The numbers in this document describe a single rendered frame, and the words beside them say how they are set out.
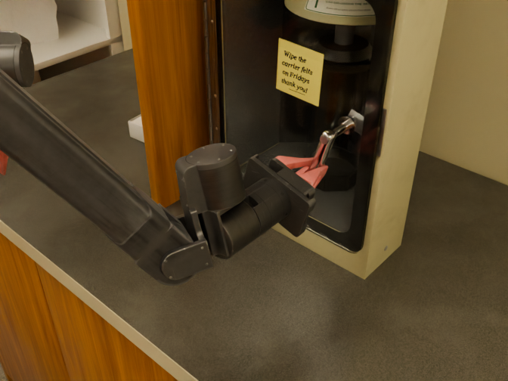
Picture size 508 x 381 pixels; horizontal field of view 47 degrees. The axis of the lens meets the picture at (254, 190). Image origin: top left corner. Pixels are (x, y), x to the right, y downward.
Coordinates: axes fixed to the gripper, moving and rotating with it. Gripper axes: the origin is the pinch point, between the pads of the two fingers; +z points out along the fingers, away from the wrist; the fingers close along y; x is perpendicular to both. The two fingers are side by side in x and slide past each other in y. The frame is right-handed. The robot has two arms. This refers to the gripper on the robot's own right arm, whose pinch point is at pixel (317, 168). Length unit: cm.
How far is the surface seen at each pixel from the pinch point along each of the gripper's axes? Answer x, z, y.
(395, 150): -3.0, 8.8, -6.1
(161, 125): 11.7, -2.1, 28.2
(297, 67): -8.7, 4.2, 9.9
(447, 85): 7.6, 48.3, 2.3
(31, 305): 62, -22, 41
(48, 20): 48, 31, 113
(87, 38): 52, 39, 105
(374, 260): 15.8, 7.6, -11.1
